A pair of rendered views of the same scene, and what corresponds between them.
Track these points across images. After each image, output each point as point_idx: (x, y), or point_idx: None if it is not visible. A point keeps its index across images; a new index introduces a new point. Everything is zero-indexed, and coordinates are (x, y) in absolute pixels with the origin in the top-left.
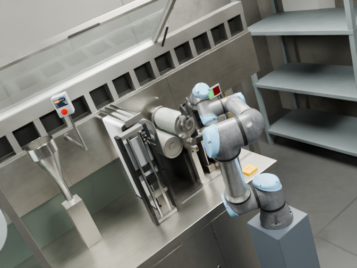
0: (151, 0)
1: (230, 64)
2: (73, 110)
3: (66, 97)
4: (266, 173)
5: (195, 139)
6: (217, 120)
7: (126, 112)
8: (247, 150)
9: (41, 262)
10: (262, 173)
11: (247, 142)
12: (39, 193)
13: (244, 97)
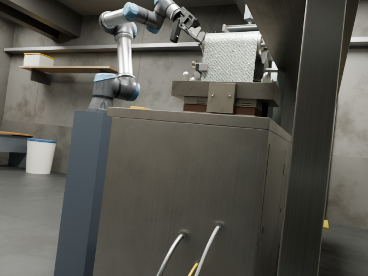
0: None
1: None
2: (244, 17)
3: (245, 6)
4: (105, 73)
5: (192, 62)
6: (146, 28)
7: (250, 28)
8: (159, 110)
9: None
10: (109, 73)
11: (109, 33)
12: None
13: (124, 6)
